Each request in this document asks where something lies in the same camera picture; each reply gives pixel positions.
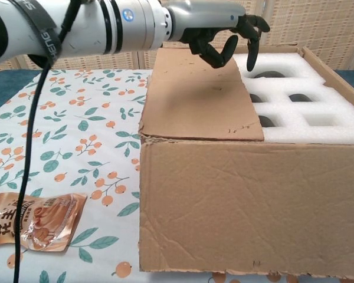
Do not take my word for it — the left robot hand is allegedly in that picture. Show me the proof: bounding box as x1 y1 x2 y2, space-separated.
166 0 271 72

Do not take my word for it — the brown and red cardboard box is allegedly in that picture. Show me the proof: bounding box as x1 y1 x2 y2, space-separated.
137 44 354 279

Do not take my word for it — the white foam insert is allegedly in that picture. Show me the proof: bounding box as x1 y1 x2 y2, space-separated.
232 52 354 145

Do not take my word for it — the large dark grey ceramic vessel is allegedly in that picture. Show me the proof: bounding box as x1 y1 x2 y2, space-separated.
255 70 286 79

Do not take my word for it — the woven bamboo folding screen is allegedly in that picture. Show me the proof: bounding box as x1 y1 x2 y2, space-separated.
0 0 354 71

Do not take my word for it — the floral white tablecloth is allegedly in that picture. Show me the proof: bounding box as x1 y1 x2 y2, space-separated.
0 68 301 283

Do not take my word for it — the orange peanut butter pouch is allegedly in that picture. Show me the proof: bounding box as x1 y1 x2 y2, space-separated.
0 192 89 253

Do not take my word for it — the black velcro strap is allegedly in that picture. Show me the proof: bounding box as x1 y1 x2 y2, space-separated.
10 0 63 64

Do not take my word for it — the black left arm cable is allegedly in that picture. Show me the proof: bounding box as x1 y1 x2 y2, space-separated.
13 0 80 283

